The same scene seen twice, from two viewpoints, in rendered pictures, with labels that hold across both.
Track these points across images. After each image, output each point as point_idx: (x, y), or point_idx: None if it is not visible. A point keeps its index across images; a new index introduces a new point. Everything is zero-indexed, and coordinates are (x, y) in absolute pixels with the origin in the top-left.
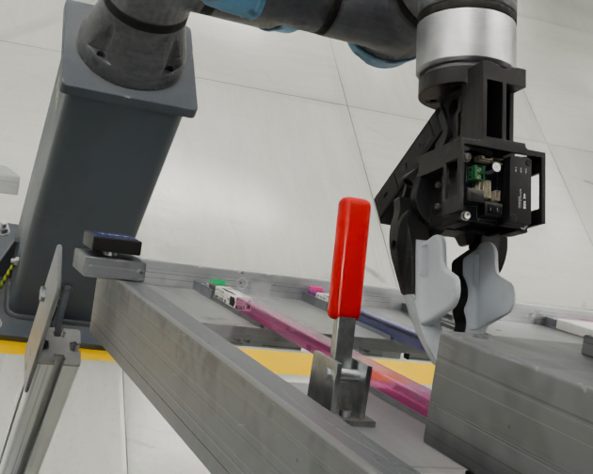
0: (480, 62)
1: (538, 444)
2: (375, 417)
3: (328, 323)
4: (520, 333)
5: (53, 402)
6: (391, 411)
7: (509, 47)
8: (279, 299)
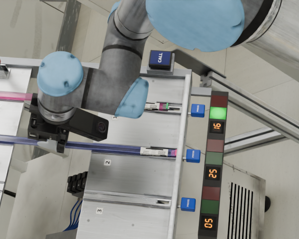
0: (34, 93)
1: None
2: (0, 82)
3: (117, 131)
4: (128, 235)
5: None
6: (4, 88)
7: (38, 105)
8: (172, 137)
